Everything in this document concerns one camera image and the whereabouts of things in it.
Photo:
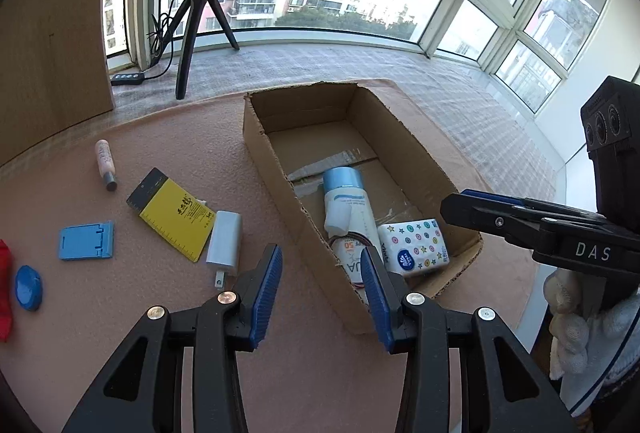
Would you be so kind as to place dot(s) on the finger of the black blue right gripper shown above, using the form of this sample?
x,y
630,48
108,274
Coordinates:
x,y
503,389

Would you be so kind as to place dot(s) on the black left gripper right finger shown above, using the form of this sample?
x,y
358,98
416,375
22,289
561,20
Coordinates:
x,y
525,222

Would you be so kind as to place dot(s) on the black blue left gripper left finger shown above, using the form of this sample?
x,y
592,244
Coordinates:
x,y
265,292

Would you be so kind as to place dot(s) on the yellow black notebook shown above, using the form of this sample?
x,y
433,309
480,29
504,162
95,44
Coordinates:
x,y
173,213

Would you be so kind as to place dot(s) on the small white cosmetic tube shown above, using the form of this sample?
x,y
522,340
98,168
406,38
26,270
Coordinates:
x,y
106,165

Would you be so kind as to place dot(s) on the white knit gloved hand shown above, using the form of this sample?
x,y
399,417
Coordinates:
x,y
585,333

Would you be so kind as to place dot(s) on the patterned tissue pack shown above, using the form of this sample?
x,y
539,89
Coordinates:
x,y
413,248

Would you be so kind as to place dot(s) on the blue oval object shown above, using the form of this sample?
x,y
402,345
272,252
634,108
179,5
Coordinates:
x,y
28,288

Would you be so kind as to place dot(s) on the blue phone stand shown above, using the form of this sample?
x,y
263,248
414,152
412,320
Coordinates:
x,y
86,242

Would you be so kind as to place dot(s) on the white power adapter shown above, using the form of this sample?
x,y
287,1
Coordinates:
x,y
224,247

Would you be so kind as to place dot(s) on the white blue lotion bottle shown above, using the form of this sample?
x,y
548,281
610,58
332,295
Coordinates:
x,y
346,203

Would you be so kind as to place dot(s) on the white sunscreen tube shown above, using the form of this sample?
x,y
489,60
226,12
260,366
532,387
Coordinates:
x,y
348,250

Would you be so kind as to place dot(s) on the red fabric pouch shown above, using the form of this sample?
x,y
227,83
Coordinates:
x,y
6,315

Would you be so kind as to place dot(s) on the brown cardboard box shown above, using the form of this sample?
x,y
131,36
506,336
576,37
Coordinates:
x,y
347,162

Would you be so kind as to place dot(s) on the wooden headboard panel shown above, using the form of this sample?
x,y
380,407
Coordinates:
x,y
53,69

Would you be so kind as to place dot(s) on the black tripod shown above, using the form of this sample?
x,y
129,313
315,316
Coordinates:
x,y
164,30

